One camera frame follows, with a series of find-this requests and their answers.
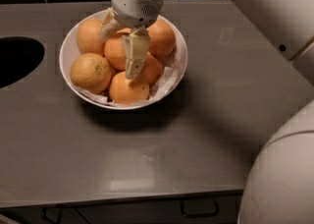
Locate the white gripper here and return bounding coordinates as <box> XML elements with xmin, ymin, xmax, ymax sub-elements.
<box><xmin>98</xmin><ymin>0</ymin><xmax>163</xmax><ymax>80</ymax></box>

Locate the black left drawer handle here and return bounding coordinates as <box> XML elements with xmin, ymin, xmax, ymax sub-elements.
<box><xmin>41</xmin><ymin>207</ymin><xmax>63</xmax><ymax>224</ymax></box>

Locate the white bowl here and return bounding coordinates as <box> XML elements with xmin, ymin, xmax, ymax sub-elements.
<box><xmin>59</xmin><ymin>11</ymin><xmax>187</xmax><ymax>98</ymax></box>

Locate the orange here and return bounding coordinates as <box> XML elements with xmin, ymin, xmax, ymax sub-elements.
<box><xmin>147</xmin><ymin>20</ymin><xmax>176</xmax><ymax>58</ymax></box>
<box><xmin>140</xmin><ymin>54</ymin><xmax>164</xmax><ymax>86</ymax></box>
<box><xmin>70</xmin><ymin>53</ymin><xmax>113</xmax><ymax>94</ymax></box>
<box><xmin>104</xmin><ymin>32</ymin><xmax>126</xmax><ymax>71</ymax></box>
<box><xmin>108</xmin><ymin>72</ymin><xmax>149</xmax><ymax>105</ymax></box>
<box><xmin>76</xmin><ymin>18</ymin><xmax>104</xmax><ymax>55</ymax></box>
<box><xmin>117</xmin><ymin>28</ymin><xmax>131</xmax><ymax>33</ymax></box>

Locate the black drawer handle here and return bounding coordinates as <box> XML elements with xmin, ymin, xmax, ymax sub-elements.
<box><xmin>180</xmin><ymin>198</ymin><xmax>220</xmax><ymax>218</ymax></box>
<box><xmin>41</xmin><ymin>207</ymin><xmax>63</xmax><ymax>224</ymax></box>

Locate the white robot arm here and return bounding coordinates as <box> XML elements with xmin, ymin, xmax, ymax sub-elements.
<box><xmin>98</xmin><ymin>0</ymin><xmax>313</xmax><ymax>224</ymax></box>

